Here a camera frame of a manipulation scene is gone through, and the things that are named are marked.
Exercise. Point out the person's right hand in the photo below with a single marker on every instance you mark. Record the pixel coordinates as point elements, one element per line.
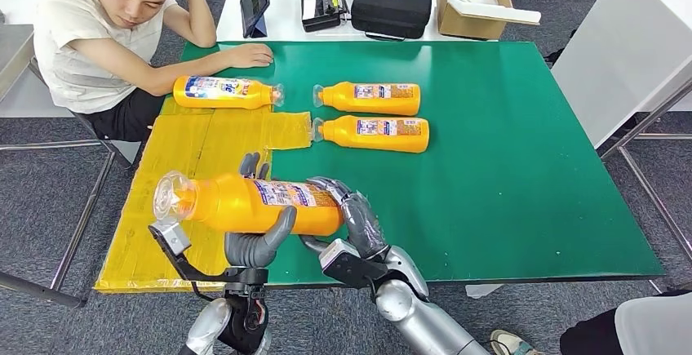
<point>248,56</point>

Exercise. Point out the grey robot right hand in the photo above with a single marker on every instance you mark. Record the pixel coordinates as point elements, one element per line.
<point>362,223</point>

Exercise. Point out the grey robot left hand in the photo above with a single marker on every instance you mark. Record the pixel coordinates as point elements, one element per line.
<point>248,250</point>

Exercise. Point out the orange detergent bottle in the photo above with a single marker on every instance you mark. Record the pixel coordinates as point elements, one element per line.
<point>340,101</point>
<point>232,206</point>
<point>216,98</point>
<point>346,139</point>

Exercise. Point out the person's left forearm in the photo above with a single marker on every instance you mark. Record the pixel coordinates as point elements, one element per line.
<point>201,17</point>

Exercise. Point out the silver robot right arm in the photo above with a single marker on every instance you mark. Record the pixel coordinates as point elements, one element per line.
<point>427,320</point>

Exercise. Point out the person's right forearm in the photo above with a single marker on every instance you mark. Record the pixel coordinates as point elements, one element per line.
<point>189,74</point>

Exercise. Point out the black tablet on stand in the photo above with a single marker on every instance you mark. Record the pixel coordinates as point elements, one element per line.
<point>254,1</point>

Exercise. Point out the black label printer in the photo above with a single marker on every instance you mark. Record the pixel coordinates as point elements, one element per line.
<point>323,12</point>

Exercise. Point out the yellow taped mat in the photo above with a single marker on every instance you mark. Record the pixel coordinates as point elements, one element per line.
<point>135,250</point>

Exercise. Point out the person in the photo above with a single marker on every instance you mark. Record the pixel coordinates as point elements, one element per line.
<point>75,44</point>
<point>648,331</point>

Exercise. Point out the black carrying case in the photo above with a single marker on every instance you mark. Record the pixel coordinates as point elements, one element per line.
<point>390,9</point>

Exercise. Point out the grey stool seat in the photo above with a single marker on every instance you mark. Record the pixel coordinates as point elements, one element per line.
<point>125,152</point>

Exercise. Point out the cardboard box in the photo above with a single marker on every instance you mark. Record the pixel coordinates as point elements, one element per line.
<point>466,27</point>

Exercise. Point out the white foam sheet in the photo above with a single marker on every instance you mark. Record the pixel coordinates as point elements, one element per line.
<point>489,11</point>

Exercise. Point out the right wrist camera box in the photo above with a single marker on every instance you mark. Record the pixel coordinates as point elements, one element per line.
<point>346,268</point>

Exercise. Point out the white table bracket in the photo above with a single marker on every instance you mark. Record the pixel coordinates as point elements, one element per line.
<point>484,291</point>

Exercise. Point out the steel frame bench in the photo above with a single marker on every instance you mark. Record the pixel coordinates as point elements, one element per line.
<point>13,50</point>

